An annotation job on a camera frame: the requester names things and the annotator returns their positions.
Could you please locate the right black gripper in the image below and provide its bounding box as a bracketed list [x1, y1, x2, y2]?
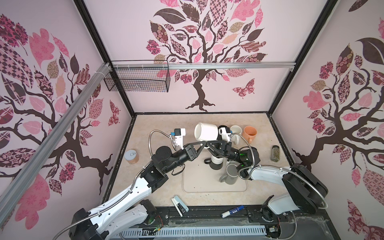
[207, 143, 244, 166]

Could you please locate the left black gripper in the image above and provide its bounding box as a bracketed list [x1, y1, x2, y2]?
[163, 141, 207, 174]

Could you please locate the white ribbed-bottom mug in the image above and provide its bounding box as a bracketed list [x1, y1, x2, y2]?
[230, 125, 242, 145]

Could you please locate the peach orange mug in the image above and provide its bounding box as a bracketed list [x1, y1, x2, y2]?
[242, 126, 258, 144]

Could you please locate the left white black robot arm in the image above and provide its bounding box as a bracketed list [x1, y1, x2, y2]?
[54, 137, 210, 240]

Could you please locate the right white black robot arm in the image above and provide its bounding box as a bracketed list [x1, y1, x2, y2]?
[202, 140, 329, 222]

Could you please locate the grey mug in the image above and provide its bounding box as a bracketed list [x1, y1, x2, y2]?
[219, 164, 239, 185]

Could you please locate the translucent plastic tray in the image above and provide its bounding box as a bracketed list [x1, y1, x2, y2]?
[183, 150, 248, 193]

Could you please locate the glass spice jar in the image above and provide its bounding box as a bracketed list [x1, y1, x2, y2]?
[271, 145, 281, 163]

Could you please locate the blue white marker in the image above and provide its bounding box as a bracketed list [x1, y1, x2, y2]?
[221, 206, 245, 219]

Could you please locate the white teal stapler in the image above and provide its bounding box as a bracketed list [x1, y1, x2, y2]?
[171, 196, 189, 217]

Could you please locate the orange tin can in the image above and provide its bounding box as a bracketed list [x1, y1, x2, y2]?
[124, 149, 139, 165]

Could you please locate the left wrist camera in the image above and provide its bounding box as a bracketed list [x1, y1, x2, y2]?
[170, 128, 186, 151]

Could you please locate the black wire basket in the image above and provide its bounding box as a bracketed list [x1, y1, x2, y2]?
[104, 60, 171, 93]

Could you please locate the horizontal aluminium rail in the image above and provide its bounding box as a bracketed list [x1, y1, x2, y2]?
[112, 61, 296, 70]

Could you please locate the black base frame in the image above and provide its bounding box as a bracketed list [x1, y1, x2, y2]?
[80, 203, 341, 240]

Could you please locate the diagonal aluminium rail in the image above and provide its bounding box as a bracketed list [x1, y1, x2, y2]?
[1, 63, 111, 224]

